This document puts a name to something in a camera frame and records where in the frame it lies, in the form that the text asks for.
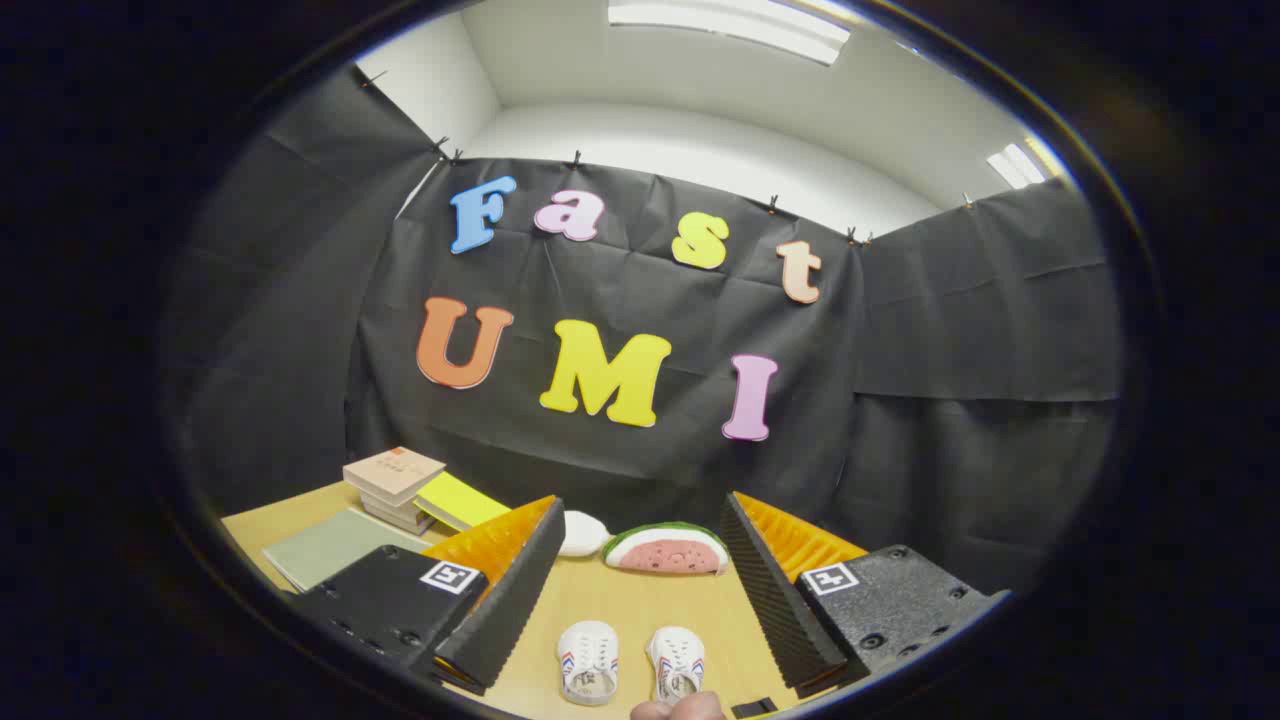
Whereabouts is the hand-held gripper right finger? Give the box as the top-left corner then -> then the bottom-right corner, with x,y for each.
718,490 -> 1011,701

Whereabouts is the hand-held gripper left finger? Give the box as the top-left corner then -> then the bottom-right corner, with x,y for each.
288,495 -> 567,698

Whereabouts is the white canvas shoe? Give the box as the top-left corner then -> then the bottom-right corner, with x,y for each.
557,620 -> 620,706
646,627 -> 707,703

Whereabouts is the green fabric storage box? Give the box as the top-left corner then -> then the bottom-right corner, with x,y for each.
262,508 -> 433,593

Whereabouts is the white plush toy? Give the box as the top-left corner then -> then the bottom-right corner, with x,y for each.
558,510 -> 611,557

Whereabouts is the yellow book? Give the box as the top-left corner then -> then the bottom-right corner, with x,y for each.
413,472 -> 511,533

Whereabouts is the watermelon slice plush toy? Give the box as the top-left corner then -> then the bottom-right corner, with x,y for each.
603,522 -> 731,576

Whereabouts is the pale paperback book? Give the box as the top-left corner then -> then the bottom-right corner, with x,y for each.
360,490 -> 433,523
365,502 -> 437,536

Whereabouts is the beige book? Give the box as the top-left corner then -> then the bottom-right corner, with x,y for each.
343,447 -> 447,506

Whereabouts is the small ceiling light panel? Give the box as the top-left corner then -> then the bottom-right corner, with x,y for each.
988,143 -> 1046,189

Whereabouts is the long ceiling light panel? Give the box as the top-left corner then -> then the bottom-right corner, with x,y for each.
608,0 -> 851,66

